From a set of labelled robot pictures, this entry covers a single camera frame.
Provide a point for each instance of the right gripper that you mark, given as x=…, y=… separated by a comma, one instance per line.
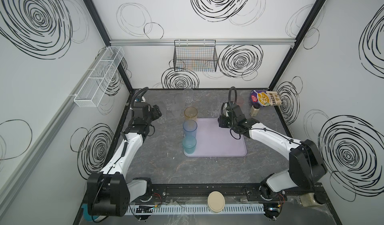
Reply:
x=224, y=120

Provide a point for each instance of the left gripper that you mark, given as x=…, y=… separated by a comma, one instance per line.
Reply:
x=154, y=111

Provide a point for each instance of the clear faceted glass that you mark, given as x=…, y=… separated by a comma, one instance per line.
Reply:
x=215, y=111

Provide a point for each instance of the lilac plastic tray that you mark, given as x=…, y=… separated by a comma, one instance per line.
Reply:
x=214, y=141

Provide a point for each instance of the yellow plastic cup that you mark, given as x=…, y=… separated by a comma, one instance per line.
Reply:
x=190, y=113

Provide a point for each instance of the blue plastic cup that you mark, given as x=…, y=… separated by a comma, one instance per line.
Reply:
x=190, y=128

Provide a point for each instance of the teal plastic cup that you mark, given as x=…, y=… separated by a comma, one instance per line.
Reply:
x=189, y=144

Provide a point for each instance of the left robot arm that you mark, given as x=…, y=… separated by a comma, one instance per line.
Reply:
x=108, y=193

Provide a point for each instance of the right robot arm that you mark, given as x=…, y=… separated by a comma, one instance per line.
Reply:
x=306, y=165

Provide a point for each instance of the clear glass far left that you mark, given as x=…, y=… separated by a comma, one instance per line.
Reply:
x=162, y=119

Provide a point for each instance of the small spice jar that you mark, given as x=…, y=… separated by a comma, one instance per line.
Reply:
x=255, y=108

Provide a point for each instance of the snack bag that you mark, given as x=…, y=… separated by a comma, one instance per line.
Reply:
x=265, y=98

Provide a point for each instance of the frosted dotted glass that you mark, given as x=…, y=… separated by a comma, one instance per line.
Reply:
x=178, y=105

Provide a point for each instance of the clear glass back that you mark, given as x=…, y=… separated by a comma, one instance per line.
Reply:
x=189, y=95

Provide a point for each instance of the beige round lid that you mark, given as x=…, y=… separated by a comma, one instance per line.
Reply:
x=216, y=202

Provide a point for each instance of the jar with black lid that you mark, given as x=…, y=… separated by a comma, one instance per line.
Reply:
x=310, y=200

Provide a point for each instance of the white wire shelf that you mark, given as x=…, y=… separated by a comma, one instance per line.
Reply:
x=97, y=82

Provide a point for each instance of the black wire basket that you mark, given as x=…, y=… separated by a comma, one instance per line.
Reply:
x=195, y=55

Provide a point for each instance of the black mounting rail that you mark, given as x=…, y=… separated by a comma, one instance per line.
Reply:
x=251, y=191

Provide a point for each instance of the white cable duct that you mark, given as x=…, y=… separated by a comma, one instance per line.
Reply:
x=229, y=209

